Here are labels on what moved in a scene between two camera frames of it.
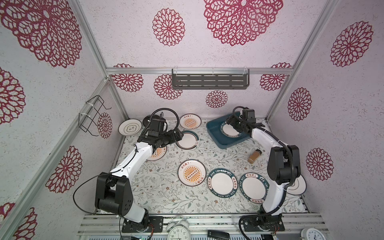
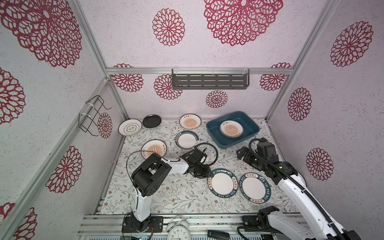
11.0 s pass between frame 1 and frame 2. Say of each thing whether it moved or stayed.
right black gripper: moved
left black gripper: moved
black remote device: stayed
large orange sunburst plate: moved
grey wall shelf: stayed
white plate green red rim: stayed
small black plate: stayed
